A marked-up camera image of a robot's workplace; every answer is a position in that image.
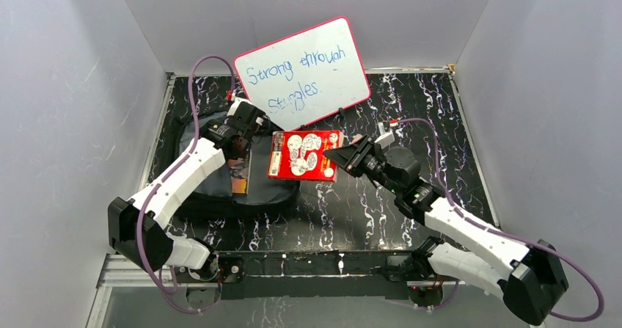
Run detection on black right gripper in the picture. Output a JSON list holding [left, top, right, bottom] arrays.
[[323, 134, 401, 196]]

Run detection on red Treehouse book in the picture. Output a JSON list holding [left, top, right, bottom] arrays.
[[267, 130, 344, 182]]

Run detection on black student backpack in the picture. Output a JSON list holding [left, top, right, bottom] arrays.
[[175, 123, 300, 221]]

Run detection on blue Jane Eyre book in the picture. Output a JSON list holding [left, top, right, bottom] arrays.
[[227, 150, 252, 194]]

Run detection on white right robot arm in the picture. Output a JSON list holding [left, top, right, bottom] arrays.
[[324, 123, 568, 326]]

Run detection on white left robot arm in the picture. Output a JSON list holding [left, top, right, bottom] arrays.
[[107, 98, 268, 281]]

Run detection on pink framed whiteboard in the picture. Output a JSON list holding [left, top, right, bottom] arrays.
[[233, 16, 371, 131]]

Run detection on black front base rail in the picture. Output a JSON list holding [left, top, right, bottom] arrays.
[[213, 250, 463, 302]]

